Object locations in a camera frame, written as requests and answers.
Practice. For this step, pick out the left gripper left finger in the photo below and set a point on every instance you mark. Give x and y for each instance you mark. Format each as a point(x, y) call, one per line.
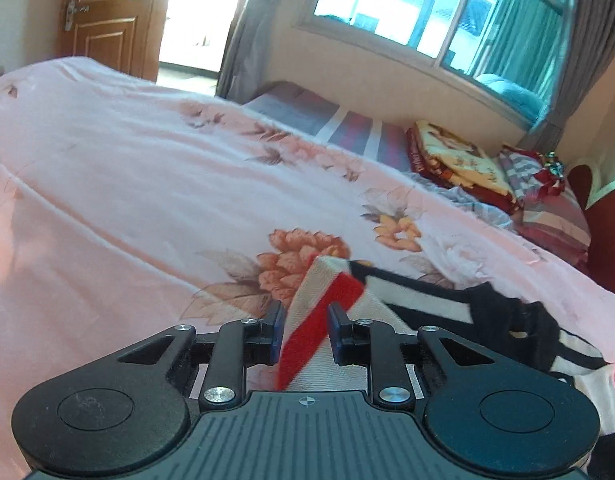
point(232, 350)

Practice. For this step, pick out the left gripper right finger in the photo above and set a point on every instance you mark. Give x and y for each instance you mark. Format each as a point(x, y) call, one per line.
point(375, 346)

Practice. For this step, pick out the pink floral bedspread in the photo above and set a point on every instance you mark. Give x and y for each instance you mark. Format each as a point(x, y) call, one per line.
point(135, 218)

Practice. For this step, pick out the yellow red folded blanket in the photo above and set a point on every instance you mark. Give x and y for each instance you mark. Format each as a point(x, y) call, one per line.
point(450, 161)

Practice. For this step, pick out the striped pillow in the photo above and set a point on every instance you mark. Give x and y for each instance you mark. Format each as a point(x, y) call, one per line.
point(550, 214)

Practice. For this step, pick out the striped bed sheet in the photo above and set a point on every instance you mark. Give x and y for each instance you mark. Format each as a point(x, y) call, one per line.
point(312, 114)

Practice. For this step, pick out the grey left curtain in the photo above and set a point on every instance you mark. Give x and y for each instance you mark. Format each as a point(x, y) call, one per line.
point(246, 52)

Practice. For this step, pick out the grey curtain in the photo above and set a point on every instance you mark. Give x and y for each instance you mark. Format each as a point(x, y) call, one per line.
point(246, 52)
point(590, 50)

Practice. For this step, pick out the red white headboard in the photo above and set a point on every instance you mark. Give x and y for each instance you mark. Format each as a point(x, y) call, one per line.
point(598, 204)

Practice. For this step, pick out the window with sliding panes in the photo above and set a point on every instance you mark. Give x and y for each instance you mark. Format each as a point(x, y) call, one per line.
point(506, 51)

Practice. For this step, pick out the brown wooden door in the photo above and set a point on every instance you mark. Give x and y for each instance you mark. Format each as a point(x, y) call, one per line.
point(125, 35)

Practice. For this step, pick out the grey right curtain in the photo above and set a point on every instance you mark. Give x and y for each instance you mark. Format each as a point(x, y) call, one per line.
point(590, 50)

